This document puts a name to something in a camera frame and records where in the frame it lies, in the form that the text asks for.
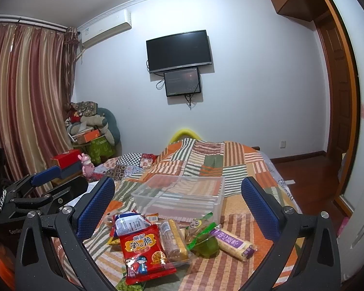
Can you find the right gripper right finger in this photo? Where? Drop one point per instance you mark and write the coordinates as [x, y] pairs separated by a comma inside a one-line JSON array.
[[318, 264]]

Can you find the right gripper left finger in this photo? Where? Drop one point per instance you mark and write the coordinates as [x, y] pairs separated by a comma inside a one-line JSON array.
[[72, 225]]

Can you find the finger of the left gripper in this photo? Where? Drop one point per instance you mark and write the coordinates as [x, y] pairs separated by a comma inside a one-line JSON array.
[[46, 176]]

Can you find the purple label rice cracker pack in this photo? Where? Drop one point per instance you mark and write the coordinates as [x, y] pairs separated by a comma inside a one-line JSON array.
[[233, 245]]

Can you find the green jelly cup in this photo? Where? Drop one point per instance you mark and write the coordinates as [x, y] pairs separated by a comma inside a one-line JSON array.
[[200, 237]]

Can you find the long cracker roll packet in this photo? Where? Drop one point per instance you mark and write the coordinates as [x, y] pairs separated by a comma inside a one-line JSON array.
[[173, 241]]

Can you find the red gift box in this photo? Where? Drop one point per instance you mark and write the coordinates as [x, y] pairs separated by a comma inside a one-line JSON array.
[[66, 159]]

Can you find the pink plush toy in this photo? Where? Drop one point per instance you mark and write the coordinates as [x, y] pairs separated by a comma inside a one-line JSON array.
[[87, 165]]

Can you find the pile of cushions and boxes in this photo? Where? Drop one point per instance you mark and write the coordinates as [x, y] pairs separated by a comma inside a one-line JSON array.
[[93, 130]]

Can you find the blue white snack packet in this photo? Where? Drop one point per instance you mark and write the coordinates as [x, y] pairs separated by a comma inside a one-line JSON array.
[[128, 223]]

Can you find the red snack packet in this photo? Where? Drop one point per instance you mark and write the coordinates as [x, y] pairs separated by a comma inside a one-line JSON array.
[[144, 256]]

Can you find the striped red gold curtain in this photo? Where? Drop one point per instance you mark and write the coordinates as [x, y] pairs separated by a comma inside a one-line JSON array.
[[36, 84]]

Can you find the patchwork striped bedspread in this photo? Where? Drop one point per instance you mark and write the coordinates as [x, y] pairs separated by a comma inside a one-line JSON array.
[[191, 157]]

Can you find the yellow chair back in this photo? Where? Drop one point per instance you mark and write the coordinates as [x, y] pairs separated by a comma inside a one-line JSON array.
[[184, 133]]

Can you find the clear plastic storage bin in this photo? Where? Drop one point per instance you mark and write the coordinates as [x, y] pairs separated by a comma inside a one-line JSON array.
[[181, 198]]

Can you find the white air conditioner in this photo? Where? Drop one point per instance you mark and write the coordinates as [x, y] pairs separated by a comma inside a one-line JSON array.
[[104, 28]]

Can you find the wall power socket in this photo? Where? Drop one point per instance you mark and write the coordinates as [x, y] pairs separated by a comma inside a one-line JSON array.
[[282, 144]]

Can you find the small wall monitor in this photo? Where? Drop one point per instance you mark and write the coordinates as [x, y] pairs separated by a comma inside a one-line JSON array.
[[182, 82]]

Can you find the large wall television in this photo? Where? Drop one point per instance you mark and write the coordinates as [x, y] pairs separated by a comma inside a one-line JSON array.
[[180, 50]]

